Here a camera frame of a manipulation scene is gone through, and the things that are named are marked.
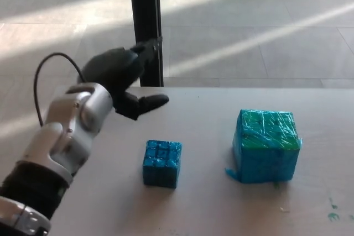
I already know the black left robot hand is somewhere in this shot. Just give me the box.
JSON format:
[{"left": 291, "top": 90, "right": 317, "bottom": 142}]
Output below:
[{"left": 76, "top": 38, "right": 170, "bottom": 121}]

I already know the small blue taped cube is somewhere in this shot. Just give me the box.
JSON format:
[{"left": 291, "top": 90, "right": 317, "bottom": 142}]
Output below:
[{"left": 142, "top": 139, "right": 183, "bottom": 189}]

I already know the big blue green taped cube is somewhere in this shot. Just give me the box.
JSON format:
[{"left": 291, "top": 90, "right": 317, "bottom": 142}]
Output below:
[{"left": 224, "top": 108, "right": 303, "bottom": 184}]

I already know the black vertical window frame post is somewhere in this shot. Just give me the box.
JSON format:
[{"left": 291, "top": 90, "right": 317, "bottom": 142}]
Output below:
[{"left": 128, "top": 0, "right": 164, "bottom": 87}]

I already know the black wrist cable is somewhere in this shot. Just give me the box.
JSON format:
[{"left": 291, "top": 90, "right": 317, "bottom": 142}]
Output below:
[{"left": 33, "top": 52, "right": 86, "bottom": 128}]

